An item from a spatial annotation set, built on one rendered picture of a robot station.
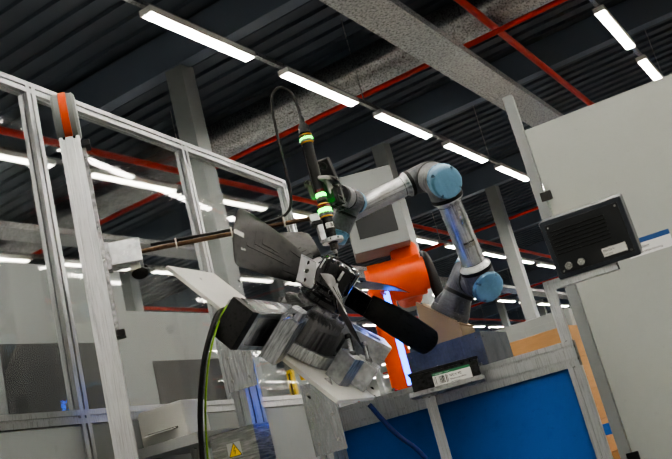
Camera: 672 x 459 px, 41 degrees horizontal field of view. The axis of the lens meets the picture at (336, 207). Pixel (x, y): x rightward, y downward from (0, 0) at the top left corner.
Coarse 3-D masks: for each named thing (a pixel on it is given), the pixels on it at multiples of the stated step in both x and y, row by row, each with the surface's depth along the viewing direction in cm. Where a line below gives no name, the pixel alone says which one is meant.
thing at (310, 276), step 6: (306, 258) 264; (300, 264) 262; (306, 264) 264; (312, 264) 265; (300, 270) 262; (312, 270) 264; (300, 276) 261; (306, 276) 262; (312, 276) 264; (300, 282) 260; (306, 282) 262; (312, 282) 263
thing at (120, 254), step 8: (128, 240) 266; (136, 240) 267; (104, 248) 266; (112, 248) 265; (120, 248) 265; (128, 248) 266; (136, 248) 266; (112, 256) 264; (120, 256) 264; (128, 256) 265; (136, 256) 265; (112, 264) 263; (120, 264) 265; (128, 264) 267; (112, 272) 268
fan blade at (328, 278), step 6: (324, 276) 234; (330, 276) 243; (330, 282) 237; (330, 288) 232; (336, 288) 241; (336, 294) 235; (342, 300) 242; (342, 306) 233; (342, 312) 248; (342, 318) 251; (348, 318) 233; (348, 324) 242; (354, 330) 234; (354, 336) 239; (360, 342) 235
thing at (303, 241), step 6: (282, 234) 293; (288, 234) 293; (294, 234) 293; (300, 234) 294; (306, 234) 294; (294, 240) 288; (300, 240) 288; (306, 240) 288; (312, 240) 289; (300, 246) 283; (306, 246) 283; (312, 246) 283; (306, 252) 280; (312, 252) 279; (318, 252) 279; (312, 258) 276
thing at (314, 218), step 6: (312, 216) 280; (318, 216) 280; (312, 222) 280; (318, 222) 279; (312, 228) 282; (318, 228) 279; (318, 234) 280; (324, 234) 278; (324, 240) 277; (330, 240) 276; (336, 240) 278; (342, 240) 280
